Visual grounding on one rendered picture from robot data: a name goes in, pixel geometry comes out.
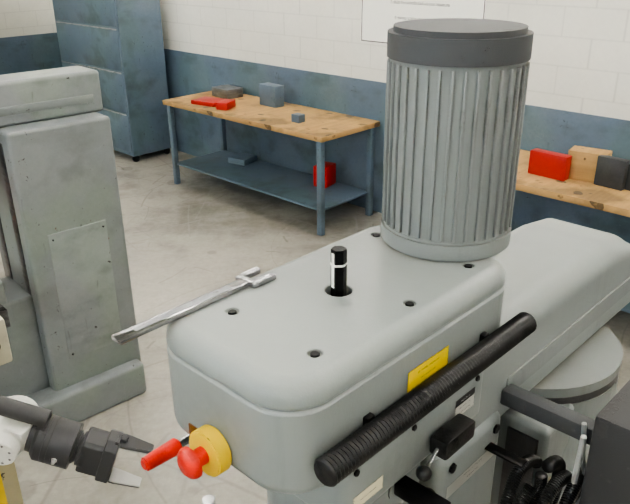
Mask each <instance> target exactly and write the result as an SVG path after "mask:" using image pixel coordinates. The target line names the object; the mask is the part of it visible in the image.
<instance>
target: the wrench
mask: <svg viewBox="0 0 630 504"><path fill-rule="evenodd" d="M260 273H261V271H260V268H259V267H254V268H252V269H250V270H247V271H245V272H243V273H241V274H240V275H237V276H236V277H235V281H233V282H231V283H229V284H226V285H224V286H222V287H220V288H217V289H215V290H213V291H211V292H208V293H206V294H204V295H202V296H199V297H197V298H195V299H193V300H190V301H188V302H186V303H183V304H181V305H179V306H177V307H174V308H172V309H170V310H168V311H165V312H163V313H161V314H159V315H156V316H154V317H152V318H150V319H147V320H145V321H143V322H141V323H138V324H136V325H134V326H132V327H129V328H127V329H125V330H122V331H120V332H118V333H116V334H113V335H112V336H111V337H112V340H113V341H115V342H116V343H118V344H120V345H123V344H125V343H127V342H129V341H132V340H134V339H136V338H138V337H140V336H142V335H145V334H147V333H149V332H151V331H153V330H156V329H158V328H160V327H162V326H164V325H166V324H169V323H171V322H173V321H175V320H177V319H180V318H182V317H184V316H186V315H188V314H190V313H193V312H195V311H197V310H199V309H201V308H204V307H206V306H208V305H210V304H212V303H214V302H217V301H219V300H221V299H223V298H225V297H227V296H230V295H232V294H234V293H236V292H238V291H241V290H243V289H245V288H247V287H248V286H249V287H252V288H257V287H259V286H262V285H265V284H267V283H269V282H271V281H273V280H275V279H276V274H273V273H269V274H267V275H264V276H262V277H260V278H258V279H255V280H254V279H252V278H251V277H254V276H256V275H258V274H260Z"/></svg>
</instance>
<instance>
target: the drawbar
mask: <svg viewBox="0 0 630 504"><path fill-rule="evenodd" d="M331 253H333V254H334V265H344V264H346V263H347V248H346V247H344V246H334V247H332V248H331ZM331 296H335V297H343V296H347V265H346V266H345V267H340V268H335V267H334V288H332V287H331Z"/></svg>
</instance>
